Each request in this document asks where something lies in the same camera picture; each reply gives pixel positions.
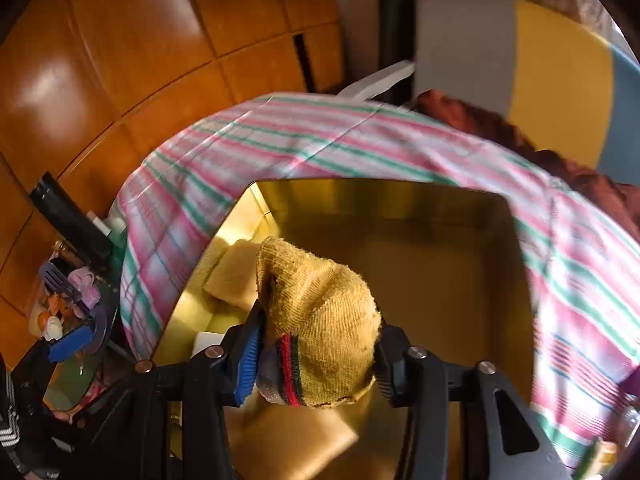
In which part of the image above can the clear plastic bottle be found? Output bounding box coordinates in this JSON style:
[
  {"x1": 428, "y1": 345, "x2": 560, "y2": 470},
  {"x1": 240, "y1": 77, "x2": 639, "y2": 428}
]
[{"x1": 612, "y1": 405, "x2": 640, "y2": 451}]

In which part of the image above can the purple slotted spatula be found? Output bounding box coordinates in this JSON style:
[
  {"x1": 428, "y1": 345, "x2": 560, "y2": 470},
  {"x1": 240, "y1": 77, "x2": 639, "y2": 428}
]
[{"x1": 37, "y1": 265, "x2": 83, "y2": 311}]

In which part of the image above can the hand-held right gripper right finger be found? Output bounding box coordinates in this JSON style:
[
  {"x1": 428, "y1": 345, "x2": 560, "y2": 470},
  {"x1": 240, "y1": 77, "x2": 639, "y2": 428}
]
[{"x1": 374, "y1": 326, "x2": 572, "y2": 480}]

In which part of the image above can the wooden wardrobe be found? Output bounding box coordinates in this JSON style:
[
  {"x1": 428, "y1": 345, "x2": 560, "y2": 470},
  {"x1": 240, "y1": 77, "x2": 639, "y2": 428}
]
[{"x1": 0, "y1": 0, "x2": 346, "y2": 356}]

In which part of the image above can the green yellow packet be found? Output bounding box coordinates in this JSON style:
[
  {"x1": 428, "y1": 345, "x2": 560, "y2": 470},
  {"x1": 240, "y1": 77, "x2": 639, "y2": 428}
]
[{"x1": 575, "y1": 437, "x2": 621, "y2": 480}]

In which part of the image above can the gold metal tin box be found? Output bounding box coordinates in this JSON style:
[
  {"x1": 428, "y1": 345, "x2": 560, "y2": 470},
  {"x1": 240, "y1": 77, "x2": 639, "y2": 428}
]
[{"x1": 150, "y1": 177, "x2": 536, "y2": 480}]

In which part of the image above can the brown blanket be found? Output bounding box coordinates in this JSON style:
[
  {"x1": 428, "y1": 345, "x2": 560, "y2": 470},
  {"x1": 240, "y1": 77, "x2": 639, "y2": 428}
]
[{"x1": 415, "y1": 89, "x2": 640, "y2": 256}]

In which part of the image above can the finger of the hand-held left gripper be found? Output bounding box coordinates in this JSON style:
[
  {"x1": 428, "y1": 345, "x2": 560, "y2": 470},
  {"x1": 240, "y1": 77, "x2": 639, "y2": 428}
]
[{"x1": 47, "y1": 322, "x2": 98, "y2": 363}]

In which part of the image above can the white bed rail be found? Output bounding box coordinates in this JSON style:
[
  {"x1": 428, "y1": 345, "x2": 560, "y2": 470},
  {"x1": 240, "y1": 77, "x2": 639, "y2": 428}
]
[{"x1": 336, "y1": 60, "x2": 416, "y2": 101}]

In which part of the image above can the tan flat pad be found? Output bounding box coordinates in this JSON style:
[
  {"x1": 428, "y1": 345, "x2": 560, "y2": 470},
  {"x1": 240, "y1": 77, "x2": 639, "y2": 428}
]
[{"x1": 225, "y1": 395, "x2": 361, "y2": 480}]

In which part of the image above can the yellow knitted sock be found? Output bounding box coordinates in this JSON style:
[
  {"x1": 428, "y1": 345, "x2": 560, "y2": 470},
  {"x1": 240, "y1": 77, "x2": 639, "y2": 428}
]
[{"x1": 255, "y1": 236, "x2": 383, "y2": 409}]

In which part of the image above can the grey yellow blue headboard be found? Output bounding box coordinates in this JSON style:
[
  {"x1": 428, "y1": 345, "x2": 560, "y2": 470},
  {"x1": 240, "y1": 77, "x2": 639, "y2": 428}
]
[{"x1": 412, "y1": 0, "x2": 640, "y2": 186}]

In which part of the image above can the black bed post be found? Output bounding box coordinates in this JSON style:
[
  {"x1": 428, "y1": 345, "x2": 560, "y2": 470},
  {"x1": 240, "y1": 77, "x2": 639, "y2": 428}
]
[{"x1": 377, "y1": 0, "x2": 418, "y2": 106}]

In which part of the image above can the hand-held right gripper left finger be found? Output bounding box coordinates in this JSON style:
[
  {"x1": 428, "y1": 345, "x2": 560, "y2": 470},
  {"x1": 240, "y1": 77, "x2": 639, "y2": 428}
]
[{"x1": 85, "y1": 301, "x2": 267, "y2": 480}]

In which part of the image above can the black bar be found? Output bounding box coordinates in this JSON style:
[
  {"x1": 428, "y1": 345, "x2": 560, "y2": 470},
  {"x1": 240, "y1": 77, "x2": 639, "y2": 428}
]
[{"x1": 29, "y1": 172, "x2": 113, "y2": 261}]

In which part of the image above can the pink green striped bed sheet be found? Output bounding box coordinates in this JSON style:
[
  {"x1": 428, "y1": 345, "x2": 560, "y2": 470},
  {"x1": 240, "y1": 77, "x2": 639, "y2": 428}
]
[{"x1": 107, "y1": 92, "x2": 640, "y2": 471}]

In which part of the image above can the small white box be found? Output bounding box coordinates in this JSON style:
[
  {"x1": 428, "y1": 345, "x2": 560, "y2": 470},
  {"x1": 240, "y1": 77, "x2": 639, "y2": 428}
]
[{"x1": 192, "y1": 331, "x2": 226, "y2": 358}]

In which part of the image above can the pink plastic toy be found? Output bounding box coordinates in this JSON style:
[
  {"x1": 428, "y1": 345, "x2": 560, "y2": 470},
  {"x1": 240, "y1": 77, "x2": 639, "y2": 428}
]
[{"x1": 67, "y1": 267, "x2": 101, "y2": 311}]

